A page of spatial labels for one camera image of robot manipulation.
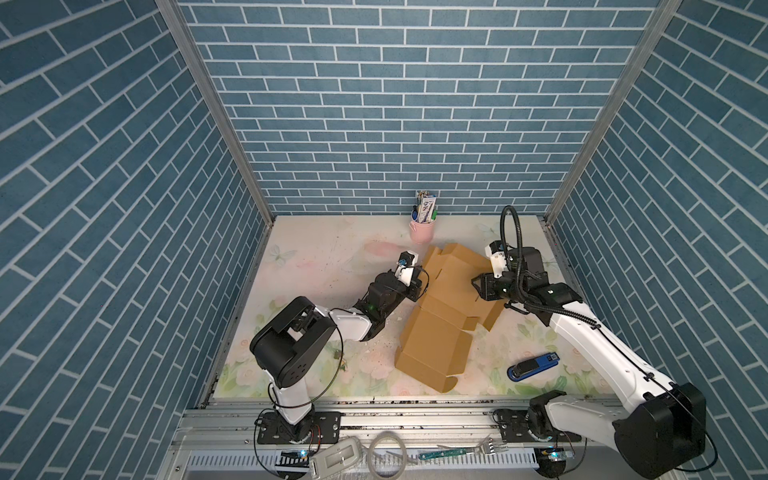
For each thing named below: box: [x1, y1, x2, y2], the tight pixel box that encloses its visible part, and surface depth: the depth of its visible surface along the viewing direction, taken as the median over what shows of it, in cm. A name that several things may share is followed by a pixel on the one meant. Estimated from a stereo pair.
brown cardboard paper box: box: [395, 243, 506, 393], surface depth 92 cm
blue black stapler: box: [507, 352, 560, 382], surface depth 82 cm
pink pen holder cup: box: [409, 221, 434, 244], surface depth 113 cm
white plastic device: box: [309, 437, 364, 480], surface depth 68 cm
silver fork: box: [437, 434, 509, 454], surface depth 72 cm
